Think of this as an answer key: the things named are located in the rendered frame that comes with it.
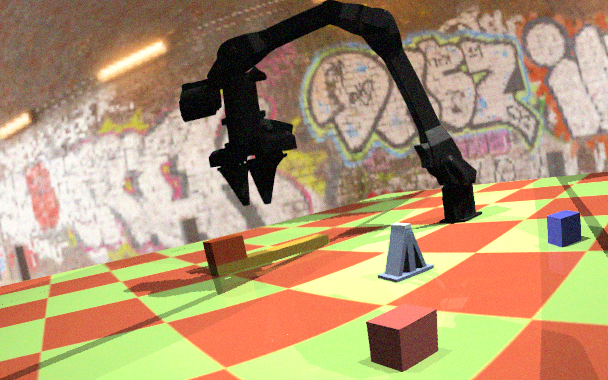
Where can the reddish-pink cube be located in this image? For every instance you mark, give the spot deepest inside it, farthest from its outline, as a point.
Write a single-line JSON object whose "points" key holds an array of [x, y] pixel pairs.
{"points": [[403, 336]]}

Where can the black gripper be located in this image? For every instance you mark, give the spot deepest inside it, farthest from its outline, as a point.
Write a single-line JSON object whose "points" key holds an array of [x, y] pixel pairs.
{"points": [[245, 139]]}

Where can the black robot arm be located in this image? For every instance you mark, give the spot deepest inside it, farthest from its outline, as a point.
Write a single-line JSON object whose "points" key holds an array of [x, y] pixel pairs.
{"points": [[437, 150]]}

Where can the blue cube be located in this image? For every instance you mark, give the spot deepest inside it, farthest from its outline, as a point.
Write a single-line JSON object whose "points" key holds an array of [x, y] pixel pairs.
{"points": [[564, 228]]}

